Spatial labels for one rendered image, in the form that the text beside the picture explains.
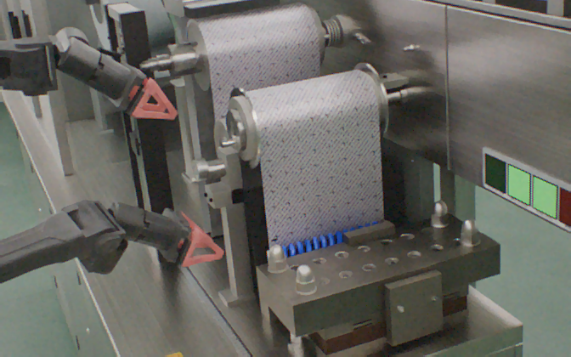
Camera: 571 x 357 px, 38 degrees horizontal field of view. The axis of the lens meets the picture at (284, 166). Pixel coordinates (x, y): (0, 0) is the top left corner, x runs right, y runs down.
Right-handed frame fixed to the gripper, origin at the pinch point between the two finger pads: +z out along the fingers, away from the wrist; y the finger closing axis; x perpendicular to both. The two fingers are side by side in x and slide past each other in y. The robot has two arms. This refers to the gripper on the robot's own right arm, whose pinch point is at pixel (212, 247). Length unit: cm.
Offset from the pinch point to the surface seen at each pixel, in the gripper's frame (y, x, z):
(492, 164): 24.3, 32.9, 28.6
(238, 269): -7.5, -4.6, 10.6
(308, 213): 0.8, 11.3, 14.7
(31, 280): -232, -99, 38
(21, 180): -372, -91, 49
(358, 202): 1.0, 16.4, 23.6
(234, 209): -7.4, 6.2, 4.8
